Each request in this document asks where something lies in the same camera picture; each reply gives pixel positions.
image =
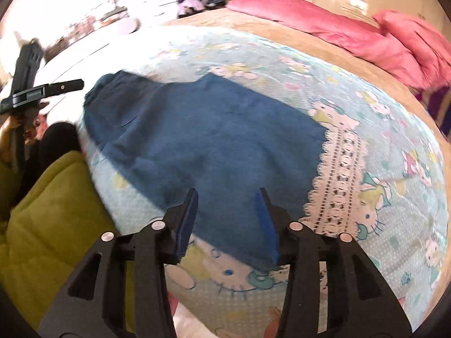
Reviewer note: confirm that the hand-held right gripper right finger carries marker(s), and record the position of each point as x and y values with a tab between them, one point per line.
266	225

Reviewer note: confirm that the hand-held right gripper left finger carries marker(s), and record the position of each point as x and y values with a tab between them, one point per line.
185	225

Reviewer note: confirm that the pink quilt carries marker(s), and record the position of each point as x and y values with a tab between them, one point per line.
317	24

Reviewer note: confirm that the beige bed blanket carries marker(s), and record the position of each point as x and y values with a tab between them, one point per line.
317	45

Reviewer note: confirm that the white desk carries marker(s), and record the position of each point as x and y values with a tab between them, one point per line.
105	31

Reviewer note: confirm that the pile of clothes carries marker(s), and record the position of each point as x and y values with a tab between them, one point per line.
204	1

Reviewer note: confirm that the dark cloth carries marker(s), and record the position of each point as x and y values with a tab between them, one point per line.
58	144

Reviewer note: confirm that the cartoon printed blanket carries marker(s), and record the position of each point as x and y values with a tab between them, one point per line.
387	169

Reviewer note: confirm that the blue pants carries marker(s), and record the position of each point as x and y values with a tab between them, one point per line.
211	141

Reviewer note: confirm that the white drawer unit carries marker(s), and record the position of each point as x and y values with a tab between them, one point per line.
155	3

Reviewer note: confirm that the striped cloth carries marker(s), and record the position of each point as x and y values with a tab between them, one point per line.
437	105

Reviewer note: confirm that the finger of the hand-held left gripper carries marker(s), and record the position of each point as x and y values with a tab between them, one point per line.
67	85

